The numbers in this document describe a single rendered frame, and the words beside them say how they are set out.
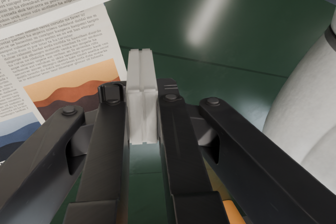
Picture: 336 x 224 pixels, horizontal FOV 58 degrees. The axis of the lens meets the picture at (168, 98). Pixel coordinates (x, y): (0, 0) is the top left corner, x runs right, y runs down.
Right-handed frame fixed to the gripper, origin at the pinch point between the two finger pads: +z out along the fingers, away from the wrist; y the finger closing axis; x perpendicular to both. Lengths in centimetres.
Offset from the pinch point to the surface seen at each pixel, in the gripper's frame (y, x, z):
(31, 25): -8.7, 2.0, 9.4
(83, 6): -4.6, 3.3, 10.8
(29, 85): -11.1, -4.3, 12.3
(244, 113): 83, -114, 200
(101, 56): -4.0, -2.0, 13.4
